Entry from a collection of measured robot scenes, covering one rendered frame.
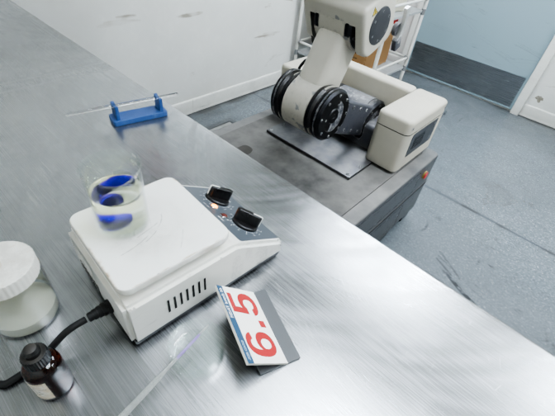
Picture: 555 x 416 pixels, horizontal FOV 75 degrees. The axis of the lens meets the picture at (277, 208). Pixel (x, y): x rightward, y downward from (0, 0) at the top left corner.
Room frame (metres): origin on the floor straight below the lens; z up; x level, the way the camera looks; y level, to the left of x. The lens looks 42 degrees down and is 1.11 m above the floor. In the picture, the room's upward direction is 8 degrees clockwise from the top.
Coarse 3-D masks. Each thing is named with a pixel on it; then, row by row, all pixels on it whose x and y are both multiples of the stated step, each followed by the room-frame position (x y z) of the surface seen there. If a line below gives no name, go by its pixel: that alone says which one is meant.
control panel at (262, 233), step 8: (192, 192) 0.33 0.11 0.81; (200, 192) 0.34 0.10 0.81; (200, 200) 0.32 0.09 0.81; (208, 200) 0.33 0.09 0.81; (232, 200) 0.36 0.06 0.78; (208, 208) 0.31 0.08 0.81; (216, 208) 0.32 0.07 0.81; (224, 208) 0.33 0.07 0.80; (232, 208) 0.34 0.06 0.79; (216, 216) 0.30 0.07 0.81; (224, 216) 0.30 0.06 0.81; (232, 216) 0.32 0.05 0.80; (224, 224) 0.29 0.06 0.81; (232, 224) 0.30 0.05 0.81; (232, 232) 0.28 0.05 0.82; (240, 232) 0.28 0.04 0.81; (248, 232) 0.29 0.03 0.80; (256, 232) 0.30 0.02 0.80; (264, 232) 0.31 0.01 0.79; (272, 232) 0.32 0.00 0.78; (240, 240) 0.27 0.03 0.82; (248, 240) 0.27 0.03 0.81
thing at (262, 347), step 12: (228, 300) 0.21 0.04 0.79; (240, 300) 0.22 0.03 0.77; (252, 300) 0.23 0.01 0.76; (240, 312) 0.20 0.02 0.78; (252, 312) 0.21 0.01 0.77; (240, 324) 0.18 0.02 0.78; (252, 324) 0.19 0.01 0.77; (264, 324) 0.20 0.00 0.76; (252, 336) 0.18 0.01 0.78; (264, 336) 0.19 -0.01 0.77; (252, 348) 0.16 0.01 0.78; (264, 348) 0.17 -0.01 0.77; (276, 348) 0.18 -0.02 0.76; (264, 360) 0.16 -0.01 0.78; (276, 360) 0.16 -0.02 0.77
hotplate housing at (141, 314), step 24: (72, 240) 0.24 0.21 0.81; (264, 240) 0.29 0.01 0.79; (96, 264) 0.21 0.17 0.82; (192, 264) 0.22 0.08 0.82; (216, 264) 0.23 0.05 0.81; (240, 264) 0.26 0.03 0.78; (144, 288) 0.19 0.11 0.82; (168, 288) 0.19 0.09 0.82; (192, 288) 0.21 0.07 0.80; (96, 312) 0.18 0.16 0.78; (120, 312) 0.17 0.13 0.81; (144, 312) 0.17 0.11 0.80; (168, 312) 0.19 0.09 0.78; (144, 336) 0.17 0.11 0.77
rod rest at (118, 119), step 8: (160, 104) 0.61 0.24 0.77; (112, 112) 0.58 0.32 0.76; (120, 112) 0.59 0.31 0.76; (128, 112) 0.59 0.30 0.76; (136, 112) 0.60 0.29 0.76; (144, 112) 0.60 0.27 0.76; (152, 112) 0.60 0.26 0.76; (160, 112) 0.61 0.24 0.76; (112, 120) 0.56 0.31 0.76; (120, 120) 0.56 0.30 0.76; (128, 120) 0.57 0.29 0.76; (136, 120) 0.58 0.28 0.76; (144, 120) 0.59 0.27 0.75
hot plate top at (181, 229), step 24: (168, 192) 0.30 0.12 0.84; (72, 216) 0.25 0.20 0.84; (168, 216) 0.26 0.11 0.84; (192, 216) 0.27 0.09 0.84; (96, 240) 0.22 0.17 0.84; (120, 240) 0.22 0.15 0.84; (144, 240) 0.23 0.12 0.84; (168, 240) 0.23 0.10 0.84; (192, 240) 0.24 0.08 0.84; (216, 240) 0.24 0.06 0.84; (120, 264) 0.20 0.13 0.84; (144, 264) 0.20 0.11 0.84; (168, 264) 0.20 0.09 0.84; (120, 288) 0.17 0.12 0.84
